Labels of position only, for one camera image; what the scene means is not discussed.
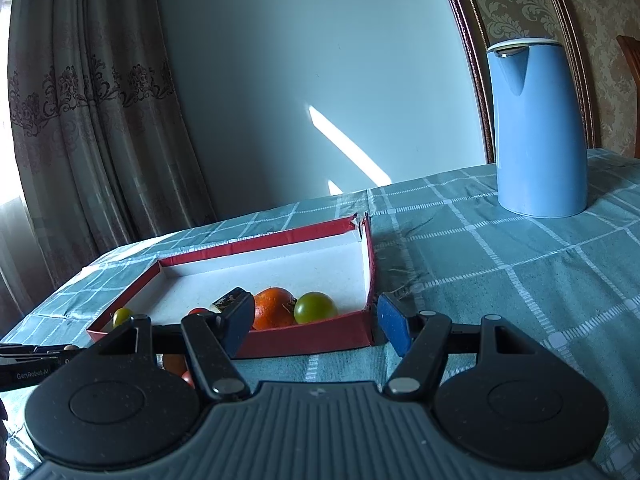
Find orange tangerine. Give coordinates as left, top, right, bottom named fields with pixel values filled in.
left=251, top=287, right=297, bottom=331

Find brown wooden wall frame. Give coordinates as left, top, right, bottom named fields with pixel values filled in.
left=432, top=0, right=599, bottom=166

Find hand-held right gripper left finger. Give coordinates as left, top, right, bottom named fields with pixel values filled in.
left=100, top=290, right=257, bottom=402

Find green tomato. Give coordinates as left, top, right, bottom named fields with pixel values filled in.
left=293, top=291, right=339, bottom=325

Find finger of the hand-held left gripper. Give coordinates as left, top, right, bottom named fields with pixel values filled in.
left=0, top=342, right=82, bottom=362

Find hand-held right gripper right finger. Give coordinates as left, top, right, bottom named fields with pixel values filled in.
left=376, top=292, right=529, bottom=403

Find wooden chair back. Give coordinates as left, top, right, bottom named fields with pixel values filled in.
left=616, top=35, right=640, bottom=159

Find dark sugarcane piece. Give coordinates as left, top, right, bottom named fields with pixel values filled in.
left=210, top=287, right=251, bottom=315

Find brown longan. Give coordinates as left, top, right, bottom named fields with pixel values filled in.
left=161, top=354, right=189, bottom=377

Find red cardboard box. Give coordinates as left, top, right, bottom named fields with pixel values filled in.
left=86, top=212, right=376, bottom=361

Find teal checked tablecloth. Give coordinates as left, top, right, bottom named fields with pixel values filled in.
left=0, top=147, right=640, bottom=480

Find blue electric kettle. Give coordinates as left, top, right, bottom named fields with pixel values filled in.
left=486, top=37, right=588, bottom=219

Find brown patterned curtain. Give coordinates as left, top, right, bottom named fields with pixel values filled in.
left=0, top=0, right=217, bottom=333

